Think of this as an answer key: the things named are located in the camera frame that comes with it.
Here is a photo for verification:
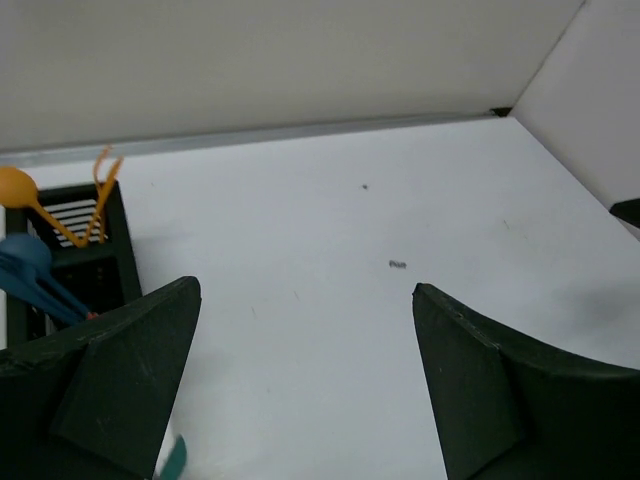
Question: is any yellow plastic spoon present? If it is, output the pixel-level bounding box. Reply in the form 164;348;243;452
0;166;85;248

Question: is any teal plastic knife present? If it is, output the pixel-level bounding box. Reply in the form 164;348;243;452
158;435;187;480

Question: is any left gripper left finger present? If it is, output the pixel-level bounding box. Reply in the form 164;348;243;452
1;276;201;479

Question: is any black slotted utensil container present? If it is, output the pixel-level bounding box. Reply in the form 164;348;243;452
1;184;142;348

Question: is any yellow plastic knife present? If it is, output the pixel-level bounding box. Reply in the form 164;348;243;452
85;155;124;243

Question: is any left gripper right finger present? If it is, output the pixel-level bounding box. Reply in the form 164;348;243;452
412;284;639;479

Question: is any blue plastic spoon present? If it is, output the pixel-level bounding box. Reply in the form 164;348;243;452
1;233;90;322

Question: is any aluminium rail at back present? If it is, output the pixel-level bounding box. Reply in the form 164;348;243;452
1;107;512;168

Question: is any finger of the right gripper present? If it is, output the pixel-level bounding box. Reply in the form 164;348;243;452
609;198;640;229

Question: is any blue plastic knife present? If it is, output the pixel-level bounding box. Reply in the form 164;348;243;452
1;256;81;325

